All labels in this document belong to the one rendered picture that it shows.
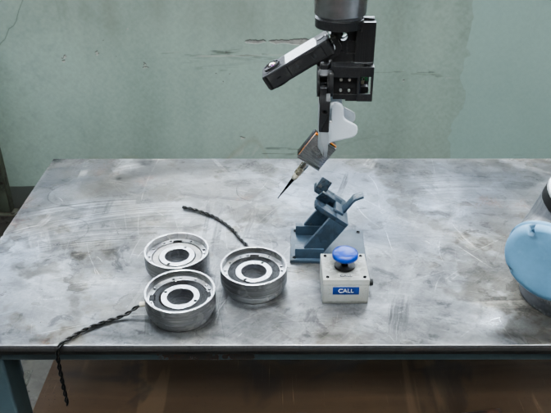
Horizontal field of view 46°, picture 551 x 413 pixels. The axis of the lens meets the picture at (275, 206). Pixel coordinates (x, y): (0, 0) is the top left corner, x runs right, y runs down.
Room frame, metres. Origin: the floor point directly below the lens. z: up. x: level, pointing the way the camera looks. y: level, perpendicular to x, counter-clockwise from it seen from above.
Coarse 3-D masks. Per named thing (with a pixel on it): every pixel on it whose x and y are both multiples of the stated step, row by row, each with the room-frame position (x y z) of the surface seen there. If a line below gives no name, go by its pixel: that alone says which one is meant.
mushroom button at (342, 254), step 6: (342, 246) 0.83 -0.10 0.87; (348, 246) 0.83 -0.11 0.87; (336, 252) 0.82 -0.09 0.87; (342, 252) 0.81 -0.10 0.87; (348, 252) 0.81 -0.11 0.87; (354, 252) 0.82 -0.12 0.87; (336, 258) 0.81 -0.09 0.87; (342, 258) 0.80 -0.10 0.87; (348, 258) 0.80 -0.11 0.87; (354, 258) 0.81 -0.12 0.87; (342, 264) 0.82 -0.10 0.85
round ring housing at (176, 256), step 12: (156, 240) 0.90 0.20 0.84; (168, 240) 0.92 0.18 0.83; (180, 240) 0.92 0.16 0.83; (192, 240) 0.92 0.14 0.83; (204, 240) 0.90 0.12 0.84; (144, 252) 0.86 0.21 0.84; (168, 252) 0.88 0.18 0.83; (180, 252) 0.89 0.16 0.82; (192, 252) 0.88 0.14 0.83; (204, 252) 0.88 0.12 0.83; (168, 264) 0.85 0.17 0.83; (180, 264) 0.85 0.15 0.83; (192, 264) 0.83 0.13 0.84; (204, 264) 0.85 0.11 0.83
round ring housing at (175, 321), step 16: (176, 272) 0.81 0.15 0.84; (192, 272) 0.81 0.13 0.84; (144, 288) 0.77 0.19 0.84; (176, 288) 0.78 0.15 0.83; (192, 288) 0.78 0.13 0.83; (208, 288) 0.78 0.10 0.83; (192, 304) 0.75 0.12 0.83; (208, 304) 0.74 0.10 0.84; (160, 320) 0.72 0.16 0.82; (176, 320) 0.71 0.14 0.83; (192, 320) 0.72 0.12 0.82
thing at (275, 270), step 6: (240, 258) 0.86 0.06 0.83; (246, 258) 0.86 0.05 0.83; (252, 258) 0.86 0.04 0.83; (258, 258) 0.86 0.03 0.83; (264, 258) 0.86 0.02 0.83; (234, 264) 0.85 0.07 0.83; (270, 264) 0.85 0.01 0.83; (276, 264) 0.85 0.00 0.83; (228, 270) 0.83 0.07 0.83; (234, 270) 0.83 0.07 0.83; (276, 270) 0.83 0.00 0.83; (282, 270) 0.83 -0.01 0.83; (234, 276) 0.82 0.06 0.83; (270, 276) 0.81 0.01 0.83; (276, 276) 0.81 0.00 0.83; (240, 282) 0.80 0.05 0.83; (246, 282) 0.80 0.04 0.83; (252, 282) 0.80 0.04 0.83; (258, 282) 0.80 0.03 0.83; (264, 282) 0.80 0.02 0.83
